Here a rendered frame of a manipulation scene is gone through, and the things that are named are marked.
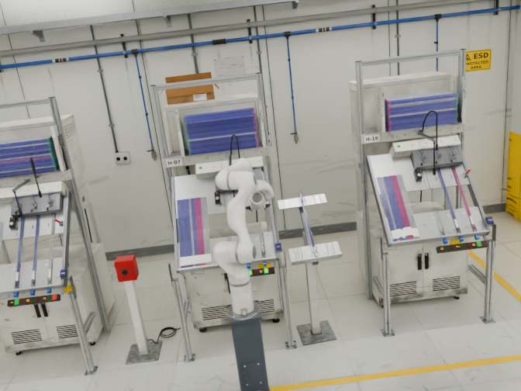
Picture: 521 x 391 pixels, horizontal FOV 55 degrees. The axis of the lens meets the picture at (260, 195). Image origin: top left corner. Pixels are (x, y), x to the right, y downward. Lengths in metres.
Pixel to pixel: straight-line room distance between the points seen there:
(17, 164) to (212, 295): 1.68
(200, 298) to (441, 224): 1.83
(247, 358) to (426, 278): 1.71
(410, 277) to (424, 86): 1.44
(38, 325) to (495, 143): 4.67
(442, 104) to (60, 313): 3.20
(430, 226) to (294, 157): 2.02
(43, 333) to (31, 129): 1.54
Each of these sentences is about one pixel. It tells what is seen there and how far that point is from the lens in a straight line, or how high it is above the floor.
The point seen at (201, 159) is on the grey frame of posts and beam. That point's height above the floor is 1.34.
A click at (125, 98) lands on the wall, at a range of 5.14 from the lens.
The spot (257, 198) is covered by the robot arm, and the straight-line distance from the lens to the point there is 3.07.
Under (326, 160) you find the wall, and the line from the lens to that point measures 5.24.
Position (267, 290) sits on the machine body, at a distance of 3.83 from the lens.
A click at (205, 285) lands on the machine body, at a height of 0.42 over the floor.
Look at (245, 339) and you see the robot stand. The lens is 2.87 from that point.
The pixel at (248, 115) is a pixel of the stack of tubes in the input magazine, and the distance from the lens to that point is 3.53.
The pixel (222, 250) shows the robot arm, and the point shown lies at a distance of 2.66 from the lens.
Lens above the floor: 2.18
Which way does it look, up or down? 18 degrees down
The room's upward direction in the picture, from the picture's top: 7 degrees counter-clockwise
